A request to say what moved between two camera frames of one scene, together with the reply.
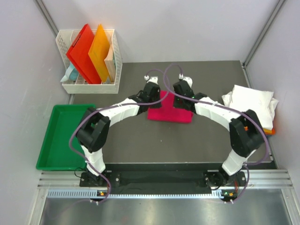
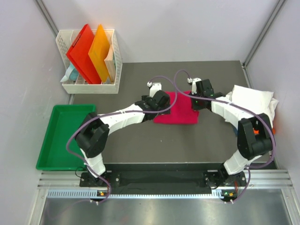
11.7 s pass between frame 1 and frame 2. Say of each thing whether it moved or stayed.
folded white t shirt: stayed
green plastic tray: stayed
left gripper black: moved
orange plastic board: stayed
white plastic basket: stayed
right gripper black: moved
